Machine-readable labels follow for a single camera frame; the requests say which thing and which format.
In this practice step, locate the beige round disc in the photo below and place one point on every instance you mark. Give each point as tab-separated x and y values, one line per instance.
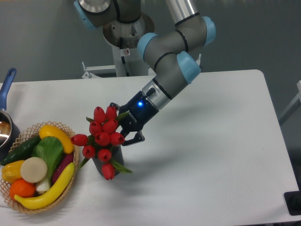
33	170

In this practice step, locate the yellow bell pepper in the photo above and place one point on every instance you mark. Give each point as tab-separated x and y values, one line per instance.
12	171

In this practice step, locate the purple sweet potato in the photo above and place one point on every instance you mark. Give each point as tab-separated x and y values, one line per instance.
67	159

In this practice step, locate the orange fruit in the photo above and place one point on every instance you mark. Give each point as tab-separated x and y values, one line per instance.
22	188

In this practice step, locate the black device at table corner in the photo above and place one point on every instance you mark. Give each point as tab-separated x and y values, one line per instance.
293	202

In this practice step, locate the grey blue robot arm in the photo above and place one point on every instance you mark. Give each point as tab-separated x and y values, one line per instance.
126	26

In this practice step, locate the woven wicker basket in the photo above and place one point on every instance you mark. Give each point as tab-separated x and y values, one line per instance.
25	135

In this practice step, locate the red tulip bouquet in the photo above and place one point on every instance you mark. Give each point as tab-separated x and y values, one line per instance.
103	137

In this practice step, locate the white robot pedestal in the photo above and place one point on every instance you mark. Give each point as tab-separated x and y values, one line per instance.
128	62

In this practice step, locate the green bok choy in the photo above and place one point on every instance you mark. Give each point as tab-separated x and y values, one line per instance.
50	150

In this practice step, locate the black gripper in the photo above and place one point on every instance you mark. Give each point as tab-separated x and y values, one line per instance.
139	111

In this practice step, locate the white frame at right edge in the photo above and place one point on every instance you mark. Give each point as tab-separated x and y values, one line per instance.
293	105

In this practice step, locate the blue handled saucepan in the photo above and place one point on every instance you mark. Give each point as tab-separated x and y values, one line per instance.
9	132

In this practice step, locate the dark grey ribbed vase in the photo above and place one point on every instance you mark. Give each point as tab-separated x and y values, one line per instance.
116	155

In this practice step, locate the yellow squash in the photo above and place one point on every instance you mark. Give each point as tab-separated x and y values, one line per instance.
53	131

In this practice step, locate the yellow banana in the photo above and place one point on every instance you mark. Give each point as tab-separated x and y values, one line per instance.
50	196

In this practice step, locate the green cucumber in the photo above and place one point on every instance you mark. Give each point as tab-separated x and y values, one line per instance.
22	151

